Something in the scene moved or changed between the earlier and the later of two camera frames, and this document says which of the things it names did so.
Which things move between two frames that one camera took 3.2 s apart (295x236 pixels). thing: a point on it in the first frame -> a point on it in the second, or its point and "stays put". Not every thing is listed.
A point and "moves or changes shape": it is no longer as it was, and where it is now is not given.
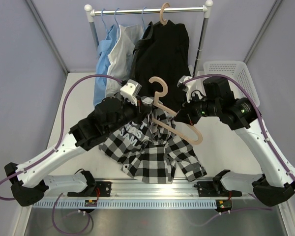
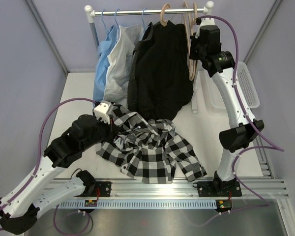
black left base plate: (102, 189) stays put
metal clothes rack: (91, 14) stays put
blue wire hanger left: (102, 18) stays put
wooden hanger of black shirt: (163, 21) stays put
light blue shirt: (105, 48) stays put
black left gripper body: (133, 111) -> (103, 132)
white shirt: (121, 57) stays put
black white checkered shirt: (147, 147) moves or changes shape
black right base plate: (215, 189) stays put
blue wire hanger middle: (114, 16) stays put
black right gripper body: (193, 110) -> (196, 52)
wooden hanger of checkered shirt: (157, 104) -> (190, 24)
